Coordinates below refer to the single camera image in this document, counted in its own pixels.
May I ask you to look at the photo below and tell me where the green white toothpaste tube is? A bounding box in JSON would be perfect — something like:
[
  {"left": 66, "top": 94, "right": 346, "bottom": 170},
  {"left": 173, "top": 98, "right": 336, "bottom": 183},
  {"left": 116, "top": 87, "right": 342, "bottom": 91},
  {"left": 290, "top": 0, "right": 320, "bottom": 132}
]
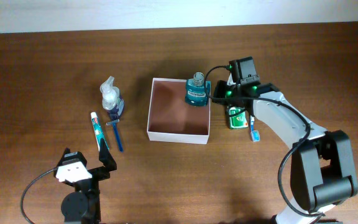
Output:
[{"left": 90, "top": 112, "right": 107, "bottom": 151}]

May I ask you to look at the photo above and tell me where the foam pump bottle blue liquid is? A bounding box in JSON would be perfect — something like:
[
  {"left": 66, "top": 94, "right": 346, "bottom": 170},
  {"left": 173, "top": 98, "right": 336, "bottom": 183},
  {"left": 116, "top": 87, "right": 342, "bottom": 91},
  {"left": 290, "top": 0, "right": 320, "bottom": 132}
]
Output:
[{"left": 99, "top": 76, "right": 124, "bottom": 120}]

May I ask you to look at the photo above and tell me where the teal mouthwash bottle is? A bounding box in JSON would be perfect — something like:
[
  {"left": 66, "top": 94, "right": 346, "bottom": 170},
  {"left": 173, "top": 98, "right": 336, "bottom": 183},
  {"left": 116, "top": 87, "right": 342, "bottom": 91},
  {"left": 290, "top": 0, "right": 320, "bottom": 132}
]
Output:
[{"left": 185, "top": 72, "right": 211, "bottom": 106}]

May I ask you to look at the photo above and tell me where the green soap box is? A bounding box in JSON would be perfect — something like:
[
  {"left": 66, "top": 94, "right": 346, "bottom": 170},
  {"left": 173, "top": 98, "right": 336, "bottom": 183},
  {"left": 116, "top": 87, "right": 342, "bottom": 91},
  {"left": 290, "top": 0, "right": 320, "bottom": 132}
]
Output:
[{"left": 227, "top": 106, "right": 249, "bottom": 129}]

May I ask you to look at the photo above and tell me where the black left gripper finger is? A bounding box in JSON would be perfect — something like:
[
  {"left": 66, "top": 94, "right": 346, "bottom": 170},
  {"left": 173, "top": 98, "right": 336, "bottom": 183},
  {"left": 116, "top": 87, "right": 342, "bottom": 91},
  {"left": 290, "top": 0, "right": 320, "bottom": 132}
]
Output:
[
  {"left": 57, "top": 148, "right": 87, "bottom": 167},
  {"left": 99, "top": 139, "right": 117, "bottom": 171}
]

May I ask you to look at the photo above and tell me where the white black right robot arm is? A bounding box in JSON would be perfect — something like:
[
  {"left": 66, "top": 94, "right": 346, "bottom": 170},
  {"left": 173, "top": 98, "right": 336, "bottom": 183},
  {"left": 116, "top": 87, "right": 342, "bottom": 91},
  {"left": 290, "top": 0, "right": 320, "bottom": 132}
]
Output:
[{"left": 213, "top": 80, "right": 358, "bottom": 223}]

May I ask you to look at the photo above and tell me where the blue white toothbrush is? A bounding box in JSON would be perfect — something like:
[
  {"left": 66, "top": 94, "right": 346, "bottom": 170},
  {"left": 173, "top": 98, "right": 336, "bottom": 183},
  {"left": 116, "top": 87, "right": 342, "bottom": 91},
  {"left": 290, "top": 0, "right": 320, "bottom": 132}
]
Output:
[{"left": 249, "top": 116, "right": 260, "bottom": 142}]

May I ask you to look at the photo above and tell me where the blue disposable razor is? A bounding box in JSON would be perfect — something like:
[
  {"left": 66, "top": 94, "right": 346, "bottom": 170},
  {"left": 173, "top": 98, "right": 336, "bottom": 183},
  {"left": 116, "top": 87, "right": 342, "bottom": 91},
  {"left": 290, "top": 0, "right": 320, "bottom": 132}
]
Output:
[{"left": 106, "top": 119, "right": 124, "bottom": 152}]

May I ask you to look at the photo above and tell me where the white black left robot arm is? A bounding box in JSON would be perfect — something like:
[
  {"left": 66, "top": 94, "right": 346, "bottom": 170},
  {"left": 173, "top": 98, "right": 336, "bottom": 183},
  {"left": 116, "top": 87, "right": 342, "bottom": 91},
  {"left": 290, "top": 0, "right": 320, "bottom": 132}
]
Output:
[{"left": 53, "top": 139, "right": 117, "bottom": 223}]

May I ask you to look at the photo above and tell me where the pink white open box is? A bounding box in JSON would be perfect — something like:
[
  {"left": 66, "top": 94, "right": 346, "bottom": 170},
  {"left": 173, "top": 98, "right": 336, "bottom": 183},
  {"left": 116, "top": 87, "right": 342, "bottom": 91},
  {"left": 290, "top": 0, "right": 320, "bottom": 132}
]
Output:
[{"left": 147, "top": 78, "right": 211, "bottom": 144}]

